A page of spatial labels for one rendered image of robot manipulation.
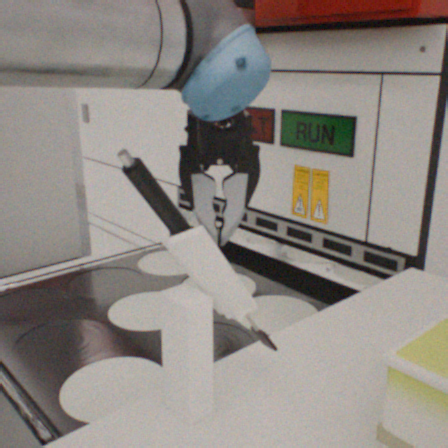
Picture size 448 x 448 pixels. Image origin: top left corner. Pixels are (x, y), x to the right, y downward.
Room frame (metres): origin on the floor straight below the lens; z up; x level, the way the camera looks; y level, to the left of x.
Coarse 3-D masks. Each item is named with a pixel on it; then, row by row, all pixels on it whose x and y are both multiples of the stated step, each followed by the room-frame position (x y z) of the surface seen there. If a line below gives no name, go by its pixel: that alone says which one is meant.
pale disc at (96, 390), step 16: (96, 368) 0.43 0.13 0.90; (112, 368) 0.43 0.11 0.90; (128, 368) 0.43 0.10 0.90; (144, 368) 0.43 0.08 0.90; (160, 368) 0.43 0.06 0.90; (64, 384) 0.41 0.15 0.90; (80, 384) 0.41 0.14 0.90; (96, 384) 0.41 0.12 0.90; (112, 384) 0.41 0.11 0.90; (128, 384) 0.41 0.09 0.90; (144, 384) 0.41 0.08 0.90; (160, 384) 0.41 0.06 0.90; (64, 400) 0.39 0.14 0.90; (80, 400) 0.39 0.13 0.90; (96, 400) 0.39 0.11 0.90; (112, 400) 0.39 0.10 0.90; (128, 400) 0.39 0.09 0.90; (80, 416) 0.36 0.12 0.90; (96, 416) 0.36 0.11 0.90
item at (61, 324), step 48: (48, 288) 0.62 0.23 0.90; (96, 288) 0.62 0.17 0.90; (144, 288) 0.62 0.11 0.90; (288, 288) 0.62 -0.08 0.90; (0, 336) 0.50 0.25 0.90; (48, 336) 0.50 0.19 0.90; (96, 336) 0.50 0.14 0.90; (144, 336) 0.49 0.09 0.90; (240, 336) 0.50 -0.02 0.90; (48, 384) 0.41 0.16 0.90
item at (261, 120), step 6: (252, 114) 0.73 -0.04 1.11; (258, 114) 0.72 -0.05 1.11; (264, 114) 0.72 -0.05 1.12; (270, 114) 0.71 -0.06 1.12; (252, 120) 0.73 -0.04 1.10; (258, 120) 0.72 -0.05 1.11; (264, 120) 0.71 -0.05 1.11; (270, 120) 0.71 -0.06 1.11; (258, 126) 0.72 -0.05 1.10; (264, 126) 0.71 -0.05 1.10; (270, 126) 0.71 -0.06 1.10; (258, 132) 0.72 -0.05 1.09; (264, 132) 0.71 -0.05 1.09; (270, 132) 0.71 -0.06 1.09; (252, 138) 0.73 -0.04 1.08; (258, 138) 0.72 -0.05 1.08; (264, 138) 0.71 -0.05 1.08; (270, 138) 0.71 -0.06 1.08
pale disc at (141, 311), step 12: (120, 300) 0.58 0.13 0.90; (132, 300) 0.58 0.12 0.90; (144, 300) 0.58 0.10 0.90; (156, 300) 0.58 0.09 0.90; (120, 312) 0.55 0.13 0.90; (132, 312) 0.55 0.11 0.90; (144, 312) 0.55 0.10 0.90; (156, 312) 0.55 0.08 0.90; (120, 324) 0.52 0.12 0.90; (132, 324) 0.52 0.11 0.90; (144, 324) 0.52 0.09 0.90; (156, 324) 0.52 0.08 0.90
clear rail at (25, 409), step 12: (0, 372) 0.42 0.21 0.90; (0, 384) 0.41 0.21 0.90; (12, 384) 0.41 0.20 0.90; (12, 396) 0.39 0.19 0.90; (24, 396) 0.39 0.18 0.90; (24, 408) 0.37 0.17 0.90; (36, 408) 0.37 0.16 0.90; (24, 420) 0.36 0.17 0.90; (36, 420) 0.36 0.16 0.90; (36, 432) 0.34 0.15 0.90; (48, 432) 0.34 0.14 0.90
